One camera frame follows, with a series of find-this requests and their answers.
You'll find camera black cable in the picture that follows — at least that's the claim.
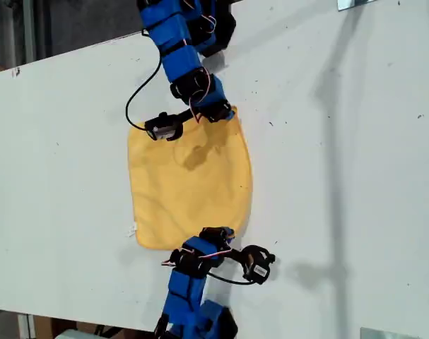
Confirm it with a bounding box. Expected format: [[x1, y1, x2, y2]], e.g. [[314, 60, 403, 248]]
[[206, 270, 257, 285], [125, 29, 163, 131]]

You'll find yellow square towel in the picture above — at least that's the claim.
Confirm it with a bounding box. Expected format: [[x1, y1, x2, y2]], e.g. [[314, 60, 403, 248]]
[[127, 105, 254, 252]]

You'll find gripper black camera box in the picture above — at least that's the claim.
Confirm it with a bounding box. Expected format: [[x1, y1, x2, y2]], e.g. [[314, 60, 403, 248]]
[[240, 244, 276, 285], [144, 112, 184, 142]]

